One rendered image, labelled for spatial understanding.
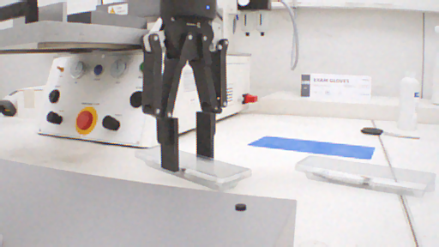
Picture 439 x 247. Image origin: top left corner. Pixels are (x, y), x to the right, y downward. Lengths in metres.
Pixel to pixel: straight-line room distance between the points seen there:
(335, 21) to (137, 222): 1.22
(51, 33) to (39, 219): 0.34
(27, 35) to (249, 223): 0.43
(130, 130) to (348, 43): 0.93
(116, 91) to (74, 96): 0.12
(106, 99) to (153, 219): 0.51
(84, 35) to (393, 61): 1.08
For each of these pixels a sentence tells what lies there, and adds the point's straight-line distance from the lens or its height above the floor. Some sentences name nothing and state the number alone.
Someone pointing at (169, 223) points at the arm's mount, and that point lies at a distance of 0.24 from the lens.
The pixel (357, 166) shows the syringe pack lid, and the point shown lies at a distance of 0.48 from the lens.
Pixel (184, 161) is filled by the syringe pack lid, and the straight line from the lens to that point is 0.48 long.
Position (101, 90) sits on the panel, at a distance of 0.75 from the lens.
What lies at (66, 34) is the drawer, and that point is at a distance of 0.56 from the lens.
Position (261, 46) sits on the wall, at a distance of 1.40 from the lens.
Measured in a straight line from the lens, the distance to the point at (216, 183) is 0.42.
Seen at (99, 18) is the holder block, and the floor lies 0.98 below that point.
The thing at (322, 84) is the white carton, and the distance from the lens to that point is 1.16.
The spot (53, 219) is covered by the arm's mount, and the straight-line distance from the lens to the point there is 0.25.
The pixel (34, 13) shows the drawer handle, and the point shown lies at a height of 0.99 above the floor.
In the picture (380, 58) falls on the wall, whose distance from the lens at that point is 1.37.
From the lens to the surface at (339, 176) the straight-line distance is 0.46.
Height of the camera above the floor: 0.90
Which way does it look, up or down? 10 degrees down
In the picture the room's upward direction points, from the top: straight up
